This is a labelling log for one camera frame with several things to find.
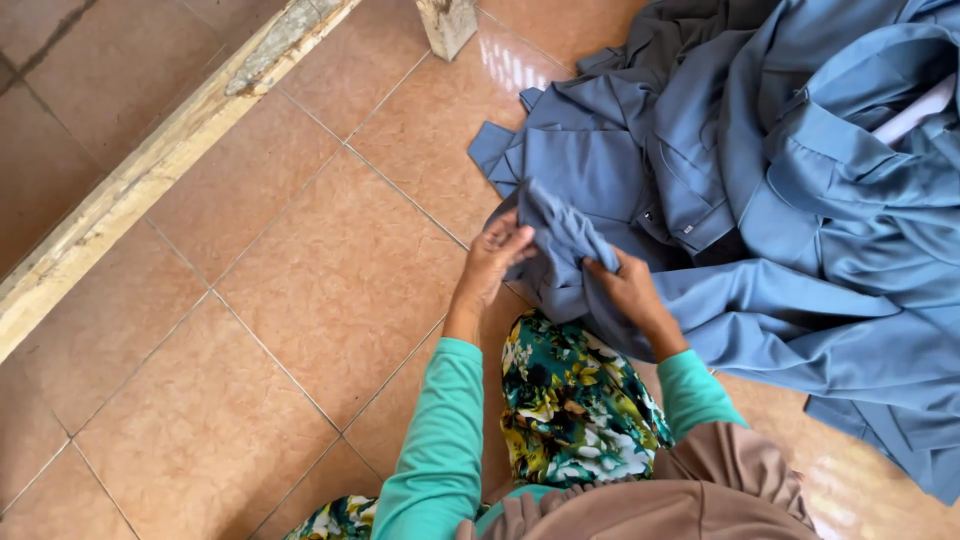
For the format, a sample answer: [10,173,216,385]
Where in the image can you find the person's left hand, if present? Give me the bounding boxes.
[453,209,540,311]

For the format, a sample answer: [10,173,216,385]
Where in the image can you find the blue garment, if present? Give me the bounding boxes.
[486,176,655,363]

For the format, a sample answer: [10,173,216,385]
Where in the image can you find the pile of blue uniform shirts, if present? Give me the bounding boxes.
[468,0,960,506]

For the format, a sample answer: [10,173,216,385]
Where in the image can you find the wooden post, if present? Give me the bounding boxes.
[414,0,480,63]

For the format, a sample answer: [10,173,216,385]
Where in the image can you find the person's right hand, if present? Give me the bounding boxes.
[582,250,682,344]

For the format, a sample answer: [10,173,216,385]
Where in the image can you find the brown headscarf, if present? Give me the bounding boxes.
[456,420,820,540]

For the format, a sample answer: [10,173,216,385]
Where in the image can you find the white plastic hanger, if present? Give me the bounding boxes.
[870,72,959,147]

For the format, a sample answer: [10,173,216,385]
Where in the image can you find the dark grey garment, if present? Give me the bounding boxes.
[576,0,783,78]

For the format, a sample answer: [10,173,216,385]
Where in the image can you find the floral green trousers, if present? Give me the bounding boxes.
[283,309,675,540]

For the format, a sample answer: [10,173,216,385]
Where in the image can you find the long wooden beam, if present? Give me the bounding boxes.
[0,0,363,365]

